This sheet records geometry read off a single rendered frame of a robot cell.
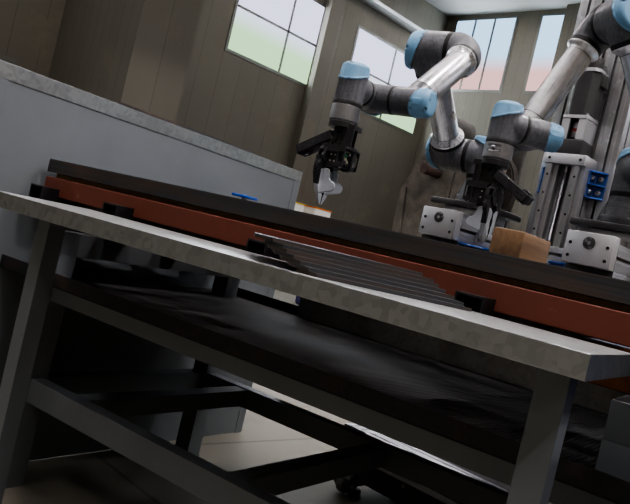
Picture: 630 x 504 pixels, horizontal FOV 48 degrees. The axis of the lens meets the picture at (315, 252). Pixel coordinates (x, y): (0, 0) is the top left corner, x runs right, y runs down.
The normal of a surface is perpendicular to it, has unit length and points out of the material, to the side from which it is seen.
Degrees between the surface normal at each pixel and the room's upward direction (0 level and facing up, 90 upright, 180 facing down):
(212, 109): 90
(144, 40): 90
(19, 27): 90
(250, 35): 90
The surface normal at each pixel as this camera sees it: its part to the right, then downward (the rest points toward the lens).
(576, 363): -0.55, -0.12
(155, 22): 0.69, 0.18
